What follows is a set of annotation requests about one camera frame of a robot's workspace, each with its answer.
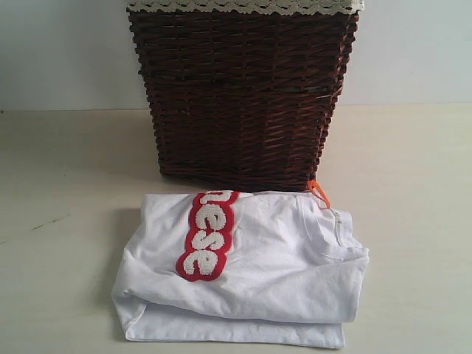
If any white t-shirt with red lettering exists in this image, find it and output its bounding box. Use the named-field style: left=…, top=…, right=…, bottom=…
left=112, top=190, right=369, bottom=349

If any dark red wicker basket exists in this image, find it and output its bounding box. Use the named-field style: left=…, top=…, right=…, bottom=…
left=128, top=10, right=359, bottom=192

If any orange paper tag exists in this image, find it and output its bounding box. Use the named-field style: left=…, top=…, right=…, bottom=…
left=308, top=179, right=330, bottom=209

